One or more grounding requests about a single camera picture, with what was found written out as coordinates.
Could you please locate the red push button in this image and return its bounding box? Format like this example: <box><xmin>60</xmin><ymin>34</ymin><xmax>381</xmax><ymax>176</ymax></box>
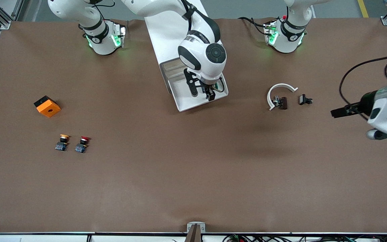
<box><xmin>75</xmin><ymin>136</ymin><xmax>91</xmax><ymax>154</ymax></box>

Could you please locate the grey metal edge bracket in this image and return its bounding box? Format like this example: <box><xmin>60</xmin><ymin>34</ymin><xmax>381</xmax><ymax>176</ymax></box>
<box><xmin>186</xmin><ymin>221</ymin><xmax>206</xmax><ymax>233</ymax></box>

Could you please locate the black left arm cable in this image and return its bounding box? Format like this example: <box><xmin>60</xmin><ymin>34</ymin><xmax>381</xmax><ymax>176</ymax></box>
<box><xmin>339</xmin><ymin>54</ymin><xmax>387</xmax><ymax>118</ymax></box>

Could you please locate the brown wedge post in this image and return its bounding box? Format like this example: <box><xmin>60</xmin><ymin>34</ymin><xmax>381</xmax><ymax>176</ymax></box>
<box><xmin>184</xmin><ymin>224</ymin><xmax>203</xmax><ymax>242</ymax></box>

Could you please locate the tangled cable bundle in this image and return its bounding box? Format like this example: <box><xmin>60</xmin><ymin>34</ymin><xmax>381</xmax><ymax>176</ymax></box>
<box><xmin>222</xmin><ymin>234</ymin><xmax>387</xmax><ymax>242</ymax></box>

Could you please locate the orange and black button box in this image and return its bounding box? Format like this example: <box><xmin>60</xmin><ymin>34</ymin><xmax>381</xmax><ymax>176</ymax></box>
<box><xmin>34</xmin><ymin>95</ymin><xmax>61</xmax><ymax>118</ymax></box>

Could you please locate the black base power cable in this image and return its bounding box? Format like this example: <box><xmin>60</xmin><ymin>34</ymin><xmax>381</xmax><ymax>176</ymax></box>
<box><xmin>238</xmin><ymin>16</ymin><xmax>268</xmax><ymax>37</ymax></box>

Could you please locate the yellow push button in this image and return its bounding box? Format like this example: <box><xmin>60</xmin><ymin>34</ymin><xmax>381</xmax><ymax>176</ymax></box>
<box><xmin>55</xmin><ymin>134</ymin><xmax>70</xmax><ymax>151</ymax></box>

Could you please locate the white curved ring part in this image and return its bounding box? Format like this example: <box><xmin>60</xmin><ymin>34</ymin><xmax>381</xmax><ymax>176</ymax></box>
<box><xmin>267</xmin><ymin>83</ymin><xmax>299</xmax><ymax>111</ymax></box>

